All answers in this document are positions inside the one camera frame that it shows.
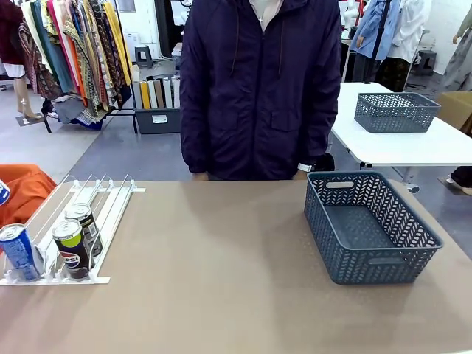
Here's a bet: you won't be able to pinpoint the black pouch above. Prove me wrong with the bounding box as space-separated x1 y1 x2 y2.
312 152 336 173

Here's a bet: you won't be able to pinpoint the black Pepsi can green band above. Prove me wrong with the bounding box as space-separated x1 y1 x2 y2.
52 219 92 280

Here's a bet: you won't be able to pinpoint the blue Pepsi can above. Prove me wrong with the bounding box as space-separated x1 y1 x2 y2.
0 223 41 282

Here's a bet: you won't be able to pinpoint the navy sleeved right forearm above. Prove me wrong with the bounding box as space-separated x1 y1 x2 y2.
179 83 212 174

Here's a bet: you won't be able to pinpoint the navy sleeved left forearm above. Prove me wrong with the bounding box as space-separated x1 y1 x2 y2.
297 83 342 173

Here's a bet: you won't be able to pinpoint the grey bin with fabric rolls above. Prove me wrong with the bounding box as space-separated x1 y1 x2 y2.
131 75 182 135

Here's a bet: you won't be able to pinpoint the person in navy jacket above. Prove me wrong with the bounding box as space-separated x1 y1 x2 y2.
179 0 342 181

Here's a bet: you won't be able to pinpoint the black can grey print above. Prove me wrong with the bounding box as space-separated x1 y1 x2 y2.
64 202 104 258

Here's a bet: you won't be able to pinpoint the grey plastic stool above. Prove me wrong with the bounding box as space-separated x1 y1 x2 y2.
416 49 438 77
134 46 154 69

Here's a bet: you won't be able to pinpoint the clothes rack with colourful garments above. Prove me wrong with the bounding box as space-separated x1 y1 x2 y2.
20 0 138 134

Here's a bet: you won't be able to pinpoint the large grey-blue plastic basket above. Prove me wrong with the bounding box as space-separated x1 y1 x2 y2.
304 170 445 285

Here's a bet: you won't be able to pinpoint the orange cloth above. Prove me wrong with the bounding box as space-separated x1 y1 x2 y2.
0 163 58 255

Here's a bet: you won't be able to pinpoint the white table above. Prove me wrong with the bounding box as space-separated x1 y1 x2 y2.
330 82 472 167

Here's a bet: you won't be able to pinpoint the grey-blue plastic basket with label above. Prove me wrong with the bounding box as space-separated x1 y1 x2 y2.
353 91 442 133

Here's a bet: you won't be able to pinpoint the mannequin with blue shirt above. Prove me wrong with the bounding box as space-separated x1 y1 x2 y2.
349 0 396 84

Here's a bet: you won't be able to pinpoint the mannequin with maroon top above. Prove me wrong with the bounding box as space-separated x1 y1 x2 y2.
0 0 44 121

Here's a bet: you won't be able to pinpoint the black stand pole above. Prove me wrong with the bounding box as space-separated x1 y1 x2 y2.
363 0 392 84

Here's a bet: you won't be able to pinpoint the mannequin with white shirt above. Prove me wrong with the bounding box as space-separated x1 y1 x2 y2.
379 0 433 93

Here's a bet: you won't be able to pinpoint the seated person dark trousers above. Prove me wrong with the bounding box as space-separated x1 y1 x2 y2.
445 165 472 196

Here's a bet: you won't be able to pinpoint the cardboard box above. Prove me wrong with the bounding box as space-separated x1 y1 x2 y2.
436 91 472 136

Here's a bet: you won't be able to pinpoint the white wire can dispenser rack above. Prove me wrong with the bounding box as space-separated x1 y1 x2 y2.
0 173 147 287

